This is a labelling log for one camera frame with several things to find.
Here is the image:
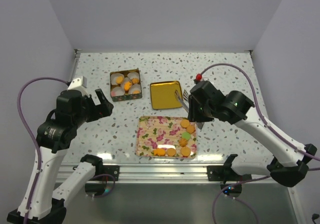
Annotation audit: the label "silver metal tongs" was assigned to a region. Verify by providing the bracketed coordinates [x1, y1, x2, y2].
[174, 90, 204, 130]

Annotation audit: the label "tan dotted round cookie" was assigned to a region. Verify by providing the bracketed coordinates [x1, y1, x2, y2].
[115, 76, 124, 84]

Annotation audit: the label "floral cookie tin box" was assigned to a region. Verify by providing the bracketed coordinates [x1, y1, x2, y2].
[109, 68, 143, 102]

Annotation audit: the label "orange star cookie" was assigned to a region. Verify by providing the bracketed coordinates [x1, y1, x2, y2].
[123, 82, 132, 91]

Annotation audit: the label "orange round cookie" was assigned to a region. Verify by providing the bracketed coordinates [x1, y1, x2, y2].
[180, 146, 191, 157]
[166, 148, 177, 157]
[180, 119, 190, 128]

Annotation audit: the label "orange round cookie edge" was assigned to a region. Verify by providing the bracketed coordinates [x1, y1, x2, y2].
[186, 125, 196, 134]

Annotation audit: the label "tan scalloped cookie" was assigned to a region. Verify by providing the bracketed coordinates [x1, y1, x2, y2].
[131, 78, 140, 84]

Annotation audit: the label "gold tin lid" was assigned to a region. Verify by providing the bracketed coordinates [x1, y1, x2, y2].
[149, 81, 183, 110]

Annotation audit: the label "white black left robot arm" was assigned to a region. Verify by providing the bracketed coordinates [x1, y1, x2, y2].
[7, 89, 115, 223]

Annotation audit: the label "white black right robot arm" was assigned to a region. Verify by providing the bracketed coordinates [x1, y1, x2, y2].
[188, 81, 317, 187]

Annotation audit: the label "white paper cup bottom left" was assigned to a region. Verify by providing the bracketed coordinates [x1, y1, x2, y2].
[111, 87, 126, 97]

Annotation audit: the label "white paper cup centre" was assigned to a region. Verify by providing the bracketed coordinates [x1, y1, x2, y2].
[121, 79, 133, 92]

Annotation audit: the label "white paper cup bottom right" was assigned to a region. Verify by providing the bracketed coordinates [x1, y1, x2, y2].
[128, 84, 141, 95]

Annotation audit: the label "green round cookie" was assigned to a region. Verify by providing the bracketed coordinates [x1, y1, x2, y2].
[181, 132, 191, 140]

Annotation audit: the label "white paper cup top right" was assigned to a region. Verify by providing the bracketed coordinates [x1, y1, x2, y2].
[127, 72, 140, 81]

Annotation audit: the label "swirl shell cookie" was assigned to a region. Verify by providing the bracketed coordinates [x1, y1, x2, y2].
[178, 138, 188, 147]

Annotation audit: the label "floral serving tray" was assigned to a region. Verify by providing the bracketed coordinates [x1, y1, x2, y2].
[135, 116, 198, 159]

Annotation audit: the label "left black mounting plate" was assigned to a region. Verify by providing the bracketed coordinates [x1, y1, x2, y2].
[99, 165, 120, 182]

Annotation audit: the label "black mounting plate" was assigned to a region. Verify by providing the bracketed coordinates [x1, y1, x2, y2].
[206, 165, 252, 183]
[99, 165, 120, 182]

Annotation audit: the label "orange fish cookie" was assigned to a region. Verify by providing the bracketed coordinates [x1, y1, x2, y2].
[153, 148, 166, 156]

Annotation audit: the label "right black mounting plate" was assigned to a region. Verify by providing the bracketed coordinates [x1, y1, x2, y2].
[206, 165, 252, 183]

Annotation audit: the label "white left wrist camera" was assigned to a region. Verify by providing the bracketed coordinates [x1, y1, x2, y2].
[67, 76, 89, 96]

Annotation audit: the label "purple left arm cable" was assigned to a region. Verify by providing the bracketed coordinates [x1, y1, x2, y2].
[16, 77, 71, 224]

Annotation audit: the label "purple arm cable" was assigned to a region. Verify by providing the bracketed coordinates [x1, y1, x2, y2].
[199, 63, 320, 224]
[16, 77, 71, 224]

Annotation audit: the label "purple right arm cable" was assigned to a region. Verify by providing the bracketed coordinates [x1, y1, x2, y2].
[199, 63, 320, 224]

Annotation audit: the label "aluminium front rail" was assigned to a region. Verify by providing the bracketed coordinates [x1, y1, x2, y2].
[53, 162, 296, 184]

